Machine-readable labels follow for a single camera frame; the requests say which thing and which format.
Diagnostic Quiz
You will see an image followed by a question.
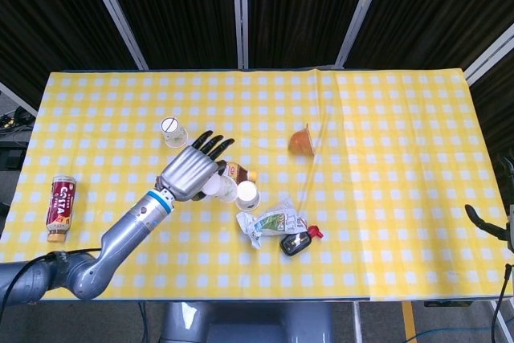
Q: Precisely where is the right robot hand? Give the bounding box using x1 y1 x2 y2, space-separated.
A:
464 153 514 254

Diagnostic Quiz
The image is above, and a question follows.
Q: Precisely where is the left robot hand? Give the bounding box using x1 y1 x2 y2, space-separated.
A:
155 129 236 202

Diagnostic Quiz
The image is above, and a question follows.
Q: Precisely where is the paper cup with green flower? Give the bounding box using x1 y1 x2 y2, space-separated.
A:
200 174 239 203

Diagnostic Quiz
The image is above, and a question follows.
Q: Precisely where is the clear plastic cup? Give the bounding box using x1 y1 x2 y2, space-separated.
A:
160 116 190 149

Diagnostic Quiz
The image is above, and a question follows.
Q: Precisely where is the paper cup with fern print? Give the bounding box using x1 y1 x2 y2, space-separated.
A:
235 180 261 213

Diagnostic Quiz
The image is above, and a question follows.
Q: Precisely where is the orange jelly cup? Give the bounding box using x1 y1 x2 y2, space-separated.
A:
288 123 316 157

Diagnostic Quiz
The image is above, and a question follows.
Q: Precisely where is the corn tea plastic bottle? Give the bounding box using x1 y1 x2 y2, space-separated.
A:
223 161 259 184

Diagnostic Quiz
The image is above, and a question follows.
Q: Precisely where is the crumpled white snack bag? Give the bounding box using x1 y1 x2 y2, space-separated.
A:
235 196 311 251

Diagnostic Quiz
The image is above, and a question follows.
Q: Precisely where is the black sauce bottle red cap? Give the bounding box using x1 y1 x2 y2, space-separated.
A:
279 224 325 257

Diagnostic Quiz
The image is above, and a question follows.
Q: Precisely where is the red Costa coffee bottle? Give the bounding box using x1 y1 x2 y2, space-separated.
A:
45 174 78 244

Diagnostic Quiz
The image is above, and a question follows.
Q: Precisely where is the grey robot torso base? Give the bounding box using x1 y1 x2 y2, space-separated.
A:
159 301 335 343

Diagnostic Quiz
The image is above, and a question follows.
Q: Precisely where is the white table leg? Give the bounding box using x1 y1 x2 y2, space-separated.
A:
352 301 364 343

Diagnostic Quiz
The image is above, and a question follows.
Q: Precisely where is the yellow white checkered tablecloth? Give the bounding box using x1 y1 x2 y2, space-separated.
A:
0 68 514 304

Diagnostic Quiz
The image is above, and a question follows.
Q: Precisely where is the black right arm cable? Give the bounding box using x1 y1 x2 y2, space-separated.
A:
491 263 514 343

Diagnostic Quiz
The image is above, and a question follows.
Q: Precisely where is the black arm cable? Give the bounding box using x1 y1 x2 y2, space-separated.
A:
491 263 514 343
0 247 102 308

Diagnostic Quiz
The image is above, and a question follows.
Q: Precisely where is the blue floor cable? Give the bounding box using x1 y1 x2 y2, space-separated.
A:
416 325 479 343
137 301 149 343

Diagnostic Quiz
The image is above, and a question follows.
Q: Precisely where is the white partition frame post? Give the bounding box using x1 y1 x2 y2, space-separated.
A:
231 0 250 71
334 0 391 68
464 22 514 84
81 0 150 71
0 80 39 117

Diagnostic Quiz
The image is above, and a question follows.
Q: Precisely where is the black cable tangle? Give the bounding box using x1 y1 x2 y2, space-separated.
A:
0 105 36 137

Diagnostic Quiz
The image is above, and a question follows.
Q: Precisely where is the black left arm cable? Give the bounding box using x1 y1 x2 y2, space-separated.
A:
0 247 102 308

